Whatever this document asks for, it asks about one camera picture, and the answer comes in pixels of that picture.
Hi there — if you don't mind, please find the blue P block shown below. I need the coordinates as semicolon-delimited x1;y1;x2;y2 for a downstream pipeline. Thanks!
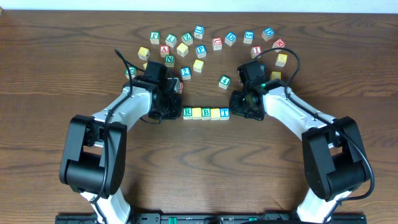
195;45;207;58

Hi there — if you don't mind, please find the yellow block upper left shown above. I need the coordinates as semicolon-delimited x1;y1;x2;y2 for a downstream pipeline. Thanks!
137;47;150;60

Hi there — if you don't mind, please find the blue d block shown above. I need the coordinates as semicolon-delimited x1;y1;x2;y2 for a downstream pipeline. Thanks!
261;27;275;42
224;32;236;46

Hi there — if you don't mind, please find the yellow C block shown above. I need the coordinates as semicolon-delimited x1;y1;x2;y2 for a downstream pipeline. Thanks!
193;59;204;73

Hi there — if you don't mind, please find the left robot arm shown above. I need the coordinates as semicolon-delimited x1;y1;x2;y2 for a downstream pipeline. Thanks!
59;61;182;223

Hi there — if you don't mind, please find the blue block top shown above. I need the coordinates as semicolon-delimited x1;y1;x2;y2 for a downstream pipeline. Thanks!
194;26;205;39

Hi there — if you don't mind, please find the green Z block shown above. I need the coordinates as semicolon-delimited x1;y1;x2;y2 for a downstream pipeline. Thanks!
182;32;193;45

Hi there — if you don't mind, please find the red M block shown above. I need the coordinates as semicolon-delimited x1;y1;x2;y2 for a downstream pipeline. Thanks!
272;39;286;52

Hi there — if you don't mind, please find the green 4 block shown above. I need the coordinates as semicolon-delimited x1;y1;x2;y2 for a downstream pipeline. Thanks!
218;75;231;90

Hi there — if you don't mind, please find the green B block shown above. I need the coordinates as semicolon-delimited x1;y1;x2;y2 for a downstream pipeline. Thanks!
201;108;211;120

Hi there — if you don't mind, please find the yellow block far right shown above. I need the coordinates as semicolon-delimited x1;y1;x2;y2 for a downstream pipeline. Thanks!
275;54;287;67

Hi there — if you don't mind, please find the yellow G block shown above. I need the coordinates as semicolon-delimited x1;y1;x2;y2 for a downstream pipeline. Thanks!
271;72;282;80

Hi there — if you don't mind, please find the blue L block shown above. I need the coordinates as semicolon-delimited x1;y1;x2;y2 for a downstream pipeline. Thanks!
260;65;266;74

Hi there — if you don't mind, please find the green R block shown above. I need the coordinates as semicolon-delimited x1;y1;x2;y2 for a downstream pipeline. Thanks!
182;107;193;119

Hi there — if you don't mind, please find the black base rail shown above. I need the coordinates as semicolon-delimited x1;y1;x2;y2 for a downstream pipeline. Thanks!
55;212;368;224

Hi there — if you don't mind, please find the blue D block right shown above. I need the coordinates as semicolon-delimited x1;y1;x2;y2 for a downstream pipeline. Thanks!
261;27;275;42

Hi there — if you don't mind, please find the red U block top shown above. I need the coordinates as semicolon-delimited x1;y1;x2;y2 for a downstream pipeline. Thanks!
212;37;223;50

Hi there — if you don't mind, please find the green N block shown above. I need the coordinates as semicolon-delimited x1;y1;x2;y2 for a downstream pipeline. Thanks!
165;55;175;67

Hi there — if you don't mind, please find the green L block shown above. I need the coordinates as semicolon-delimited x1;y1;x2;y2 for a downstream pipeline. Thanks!
165;34;177;48

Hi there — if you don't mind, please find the yellow block upper middle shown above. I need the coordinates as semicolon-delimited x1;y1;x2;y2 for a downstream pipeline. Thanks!
177;43;189;57

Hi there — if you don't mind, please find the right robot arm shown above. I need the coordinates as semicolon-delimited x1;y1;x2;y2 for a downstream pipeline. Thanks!
229;60;374;223

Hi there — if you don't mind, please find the red I block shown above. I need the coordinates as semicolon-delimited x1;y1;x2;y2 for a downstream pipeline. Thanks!
251;46;262;59

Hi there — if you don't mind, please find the yellow O block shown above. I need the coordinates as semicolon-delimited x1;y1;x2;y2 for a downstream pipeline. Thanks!
210;108;221;121
192;108;201;120

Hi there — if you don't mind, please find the blue 2 block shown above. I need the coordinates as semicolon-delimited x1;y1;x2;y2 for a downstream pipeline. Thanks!
180;67;192;80

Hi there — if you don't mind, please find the green A block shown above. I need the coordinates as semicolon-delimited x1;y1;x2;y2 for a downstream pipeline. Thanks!
125;66;137;79

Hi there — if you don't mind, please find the blue S block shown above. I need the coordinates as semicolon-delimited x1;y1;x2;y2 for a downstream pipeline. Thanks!
243;30;254;44

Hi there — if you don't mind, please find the blue T block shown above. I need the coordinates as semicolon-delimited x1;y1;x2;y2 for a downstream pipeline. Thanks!
220;108;230;120

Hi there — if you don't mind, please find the green F block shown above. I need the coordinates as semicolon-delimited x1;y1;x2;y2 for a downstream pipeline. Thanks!
150;31;160;45

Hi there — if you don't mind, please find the red A block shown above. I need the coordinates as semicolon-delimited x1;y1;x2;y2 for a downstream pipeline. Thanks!
159;45;170;58

